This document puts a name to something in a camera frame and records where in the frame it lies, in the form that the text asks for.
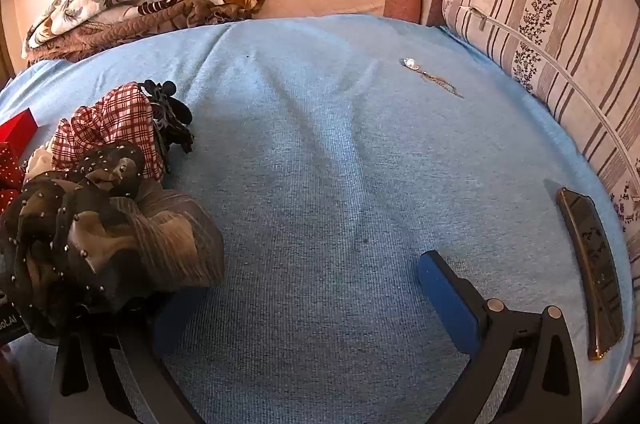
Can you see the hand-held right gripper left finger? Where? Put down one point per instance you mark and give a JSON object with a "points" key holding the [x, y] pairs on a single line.
{"points": [[172, 326]]}

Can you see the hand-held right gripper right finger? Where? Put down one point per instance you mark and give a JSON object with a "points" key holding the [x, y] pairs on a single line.
{"points": [[445, 299]]}

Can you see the dark beaded scrunchie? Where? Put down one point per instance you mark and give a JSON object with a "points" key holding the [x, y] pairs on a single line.
{"points": [[100, 229]]}

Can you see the red tray box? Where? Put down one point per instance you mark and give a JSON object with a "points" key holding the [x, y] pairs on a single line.
{"points": [[17, 129]]}

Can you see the red dotted scrunchie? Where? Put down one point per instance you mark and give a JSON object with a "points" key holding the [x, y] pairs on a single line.
{"points": [[7, 169]]}

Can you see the black smartphone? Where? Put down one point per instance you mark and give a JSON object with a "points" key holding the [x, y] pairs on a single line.
{"points": [[595, 264]]}

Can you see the white printed scrunchie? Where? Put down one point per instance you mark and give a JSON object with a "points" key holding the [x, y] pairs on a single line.
{"points": [[40, 161]]}

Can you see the light blue cloth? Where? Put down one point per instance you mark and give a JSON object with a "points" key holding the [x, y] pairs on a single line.
{"points": [[325, 154]]}

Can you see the black hair claw clip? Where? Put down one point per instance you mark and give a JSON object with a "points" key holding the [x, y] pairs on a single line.
{"points": [[172, 114]]}

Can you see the red plaid scrunchie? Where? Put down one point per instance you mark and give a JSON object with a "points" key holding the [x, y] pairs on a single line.
{"points": [[115, 119]]}

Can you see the brown quilted blanket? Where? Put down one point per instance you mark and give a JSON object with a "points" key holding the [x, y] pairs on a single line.
{"points": [[125, 29]]}

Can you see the striped floral pillow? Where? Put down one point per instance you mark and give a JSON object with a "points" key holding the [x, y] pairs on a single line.
{"points": [[550, 4]]}

